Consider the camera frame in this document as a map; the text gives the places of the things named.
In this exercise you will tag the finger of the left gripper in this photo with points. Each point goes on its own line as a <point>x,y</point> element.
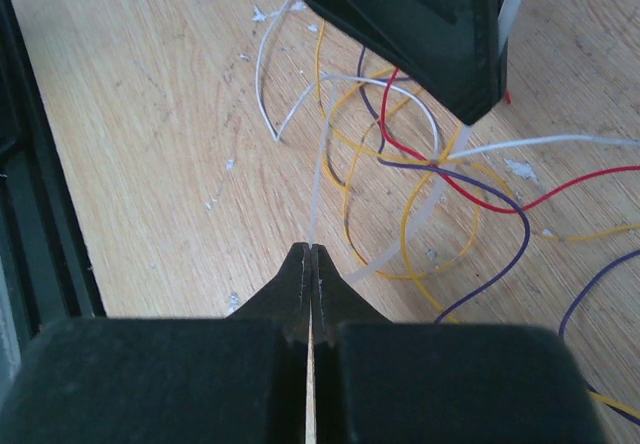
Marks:
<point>449,47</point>

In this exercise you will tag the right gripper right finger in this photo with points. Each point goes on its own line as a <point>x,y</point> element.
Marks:
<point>377,381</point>

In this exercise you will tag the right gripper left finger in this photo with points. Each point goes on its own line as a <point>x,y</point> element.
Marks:
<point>239,379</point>

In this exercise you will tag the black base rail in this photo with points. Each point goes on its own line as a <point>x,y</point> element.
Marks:
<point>46,273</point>

